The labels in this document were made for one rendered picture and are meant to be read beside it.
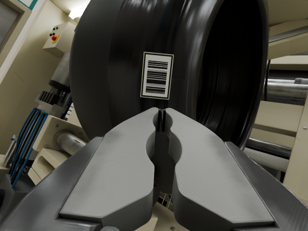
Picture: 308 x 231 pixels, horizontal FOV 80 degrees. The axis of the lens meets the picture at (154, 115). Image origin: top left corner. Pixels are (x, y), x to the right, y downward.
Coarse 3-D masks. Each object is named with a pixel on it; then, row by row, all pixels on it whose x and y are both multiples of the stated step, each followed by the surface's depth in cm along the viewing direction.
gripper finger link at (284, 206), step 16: (240, 160) 8; (256, 176) 7; (272, 176) 7; (256, 192) 6; (272, 192) 6; (288, 192) 6; (272, 208) 6; (288, 208) 6; (304, 208) 6; (288, 224) 5; (304, 224) 5
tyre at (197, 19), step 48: (96, 0) 35; (144, 0) 25; (192, 0) 25; (240, 0) 53; (96, 48) 31; (144, 48) 25; (192, 48) 26; (240, 48) 64; (96, 96) 32; (192, 96) 28; (240, 96) 69; (240, 144) 55
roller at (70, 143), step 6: (66, 132) 52; (60, 138) 50; (66, 138) 48; (72, 138) 48; (78, 138) 48; (60, 144) 49; (66, 144) 47; (72, 144) 45; (78, 144) 45; (84, 144) 44; (66, 150) 47; (72, 150) 44; (156, 186) 30; (156, 192) 31; (156, 198) 31
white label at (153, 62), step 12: (144, 60) 25; (156, 60) 25; (168, 60) 25; (144, 72) 25; (156, 72) 25; (168, 72) 25; (144, 84) 25; (156, 84) 25; (168, 84) 25; (144, 96) 25; (156, 96) 25; (168, 96) 25
